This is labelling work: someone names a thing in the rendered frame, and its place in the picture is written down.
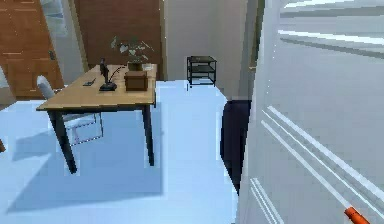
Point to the black shelf stand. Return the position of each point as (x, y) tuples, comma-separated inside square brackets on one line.
[(201, 70)]

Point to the small dark flat object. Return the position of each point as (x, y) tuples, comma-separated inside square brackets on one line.
[(89, 82)]

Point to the dark figure statue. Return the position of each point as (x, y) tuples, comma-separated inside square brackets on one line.
[(106, 76)]

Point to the wooden table with black legs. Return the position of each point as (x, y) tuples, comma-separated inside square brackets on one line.
[(100, 96)]

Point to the white chair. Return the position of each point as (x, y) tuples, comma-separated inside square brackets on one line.
[(71, 120)]

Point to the green house plant in pot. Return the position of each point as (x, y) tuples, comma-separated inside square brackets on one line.
[(132, 50)]

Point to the brown wooden box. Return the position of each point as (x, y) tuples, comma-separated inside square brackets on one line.
[(136, 81)]

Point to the white panelled door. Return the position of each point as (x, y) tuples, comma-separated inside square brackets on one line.
[(316, 116)]

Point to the brown wooden door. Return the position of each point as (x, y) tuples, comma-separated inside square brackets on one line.
[(25, 50)]

